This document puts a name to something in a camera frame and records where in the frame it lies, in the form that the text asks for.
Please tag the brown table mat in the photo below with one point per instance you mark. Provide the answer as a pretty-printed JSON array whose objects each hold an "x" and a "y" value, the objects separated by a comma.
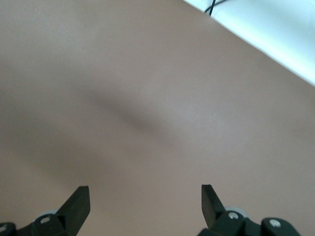
[{"x": 123, "y": 98}]

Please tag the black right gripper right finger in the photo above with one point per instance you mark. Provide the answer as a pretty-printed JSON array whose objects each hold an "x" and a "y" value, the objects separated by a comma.
[{"x": 211, "y": 209}]

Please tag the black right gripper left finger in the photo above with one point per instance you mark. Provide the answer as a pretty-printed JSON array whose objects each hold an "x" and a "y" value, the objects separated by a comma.
[{"x": 73, "y": 211}]

